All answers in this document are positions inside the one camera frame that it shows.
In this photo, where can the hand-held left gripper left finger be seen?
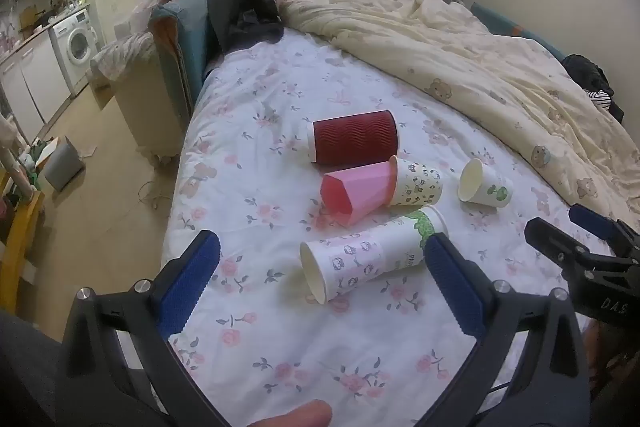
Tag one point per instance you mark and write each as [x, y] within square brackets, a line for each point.
[192, 282]

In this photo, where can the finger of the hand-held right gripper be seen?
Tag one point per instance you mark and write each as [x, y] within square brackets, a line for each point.
[555, 242]
[592, 219]

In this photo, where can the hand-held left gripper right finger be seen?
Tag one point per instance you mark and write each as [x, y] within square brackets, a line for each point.
[452, 287]

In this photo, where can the tall white printed paper cup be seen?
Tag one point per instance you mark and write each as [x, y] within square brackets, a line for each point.
[365, 257]

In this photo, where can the person's right forearm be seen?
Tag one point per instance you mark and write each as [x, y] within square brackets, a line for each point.
[615, 357]

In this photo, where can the small white green print cup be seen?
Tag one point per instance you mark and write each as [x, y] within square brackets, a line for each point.
[487, 189]

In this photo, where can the white panda print paper cup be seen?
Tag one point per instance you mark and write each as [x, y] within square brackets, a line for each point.
[417, 184]

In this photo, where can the pink faceted cup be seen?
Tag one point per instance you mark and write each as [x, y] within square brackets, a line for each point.
[357, 194]

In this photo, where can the red corrugated paper cup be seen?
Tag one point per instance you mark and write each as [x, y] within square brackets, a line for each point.
[352, 137]

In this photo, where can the person's left hand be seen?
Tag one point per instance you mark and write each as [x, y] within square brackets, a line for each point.
[295, 416]

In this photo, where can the black garment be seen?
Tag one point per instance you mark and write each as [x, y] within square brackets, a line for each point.
[592, 74]

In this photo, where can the grey waste bin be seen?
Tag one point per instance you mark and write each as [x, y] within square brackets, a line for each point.
[62, 167]

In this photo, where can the yellow stool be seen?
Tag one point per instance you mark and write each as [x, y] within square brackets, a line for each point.
[17, 232]

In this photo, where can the dark cloth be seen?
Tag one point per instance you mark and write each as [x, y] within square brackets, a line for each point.
[25, 377]

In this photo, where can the blue mat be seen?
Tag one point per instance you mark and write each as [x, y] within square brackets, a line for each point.
[520, 29]

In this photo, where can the cream bear print blanket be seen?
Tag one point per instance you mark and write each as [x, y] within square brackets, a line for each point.
[450, 47]

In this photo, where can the blue cushion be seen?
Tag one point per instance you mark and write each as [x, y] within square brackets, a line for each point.
[187, 37]

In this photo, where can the white kitchen cabinet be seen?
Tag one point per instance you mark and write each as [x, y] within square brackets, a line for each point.
[35, 77]

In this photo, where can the white washing machine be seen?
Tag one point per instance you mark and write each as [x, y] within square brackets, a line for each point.
[75, 44]

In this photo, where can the pile of dark clothes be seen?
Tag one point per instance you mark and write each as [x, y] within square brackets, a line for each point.
[240, 2]

